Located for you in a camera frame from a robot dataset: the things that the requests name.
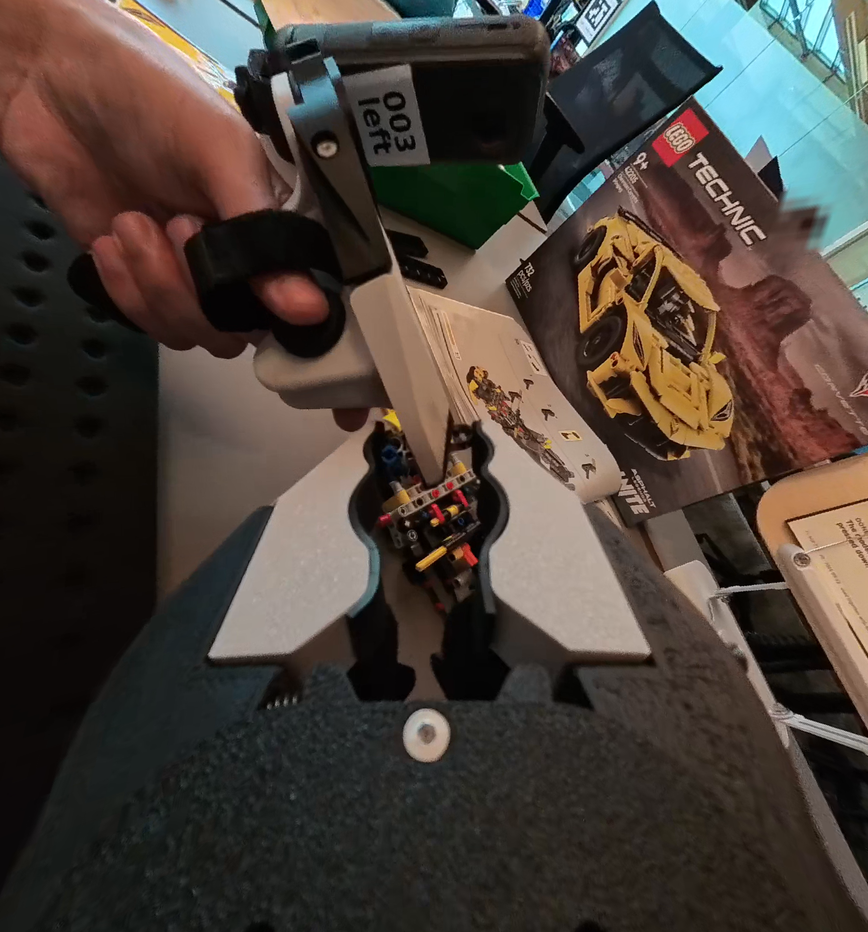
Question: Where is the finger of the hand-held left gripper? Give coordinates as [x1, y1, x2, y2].
[346, 271, 454, 483]

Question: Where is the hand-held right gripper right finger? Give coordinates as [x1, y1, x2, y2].
[470, 421, 653, 665]

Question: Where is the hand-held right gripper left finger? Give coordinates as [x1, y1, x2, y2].
[208, 426, 380, 665]

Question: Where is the stack of black lego beams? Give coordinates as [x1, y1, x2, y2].
[386, 229, 449, 290]

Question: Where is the lego car chassis model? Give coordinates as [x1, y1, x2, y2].
[376, 411, 480, 610]

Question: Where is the yellow toy car set box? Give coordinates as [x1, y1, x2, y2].
[505, 98, 868, 527]

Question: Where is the person's left hand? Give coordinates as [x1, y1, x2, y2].
[0, 0, 371, 432]

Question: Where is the open instruction booklet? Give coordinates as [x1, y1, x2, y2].
[405, 284, 624, 505]

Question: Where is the green plastic bin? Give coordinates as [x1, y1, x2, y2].
[372, 160, 540, 250]

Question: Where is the white document stand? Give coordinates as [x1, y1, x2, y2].
[663, 561, 868, 932]

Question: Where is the black armrest office chair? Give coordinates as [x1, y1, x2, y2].
[543, 0, 723, 219]

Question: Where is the printed task sheet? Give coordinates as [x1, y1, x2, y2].
[788, 491, 868, 685]

